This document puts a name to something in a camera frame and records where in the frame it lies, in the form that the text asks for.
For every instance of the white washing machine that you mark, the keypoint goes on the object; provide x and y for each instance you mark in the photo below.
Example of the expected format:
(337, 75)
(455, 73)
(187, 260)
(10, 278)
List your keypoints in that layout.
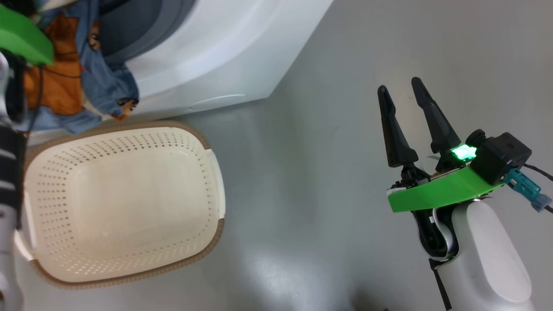
(224, 56)

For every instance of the cream perforated laundry basket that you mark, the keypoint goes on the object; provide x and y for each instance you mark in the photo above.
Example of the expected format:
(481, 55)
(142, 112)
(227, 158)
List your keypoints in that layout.
(129, 207)

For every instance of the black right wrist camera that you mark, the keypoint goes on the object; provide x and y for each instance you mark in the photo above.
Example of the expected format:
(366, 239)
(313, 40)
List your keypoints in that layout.
(501, 155)

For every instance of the grey rubber door gasket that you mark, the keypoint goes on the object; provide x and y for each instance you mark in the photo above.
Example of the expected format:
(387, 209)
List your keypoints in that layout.
(142, 26)

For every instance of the blue cartoon print garment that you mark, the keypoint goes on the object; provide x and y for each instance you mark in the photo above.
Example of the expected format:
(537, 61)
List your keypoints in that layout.
(99, 82)

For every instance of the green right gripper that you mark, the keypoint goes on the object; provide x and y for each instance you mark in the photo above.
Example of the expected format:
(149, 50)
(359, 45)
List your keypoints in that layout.
(440, 190)

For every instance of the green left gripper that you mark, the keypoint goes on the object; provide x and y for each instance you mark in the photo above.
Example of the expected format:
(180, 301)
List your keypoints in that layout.
(21, 36)

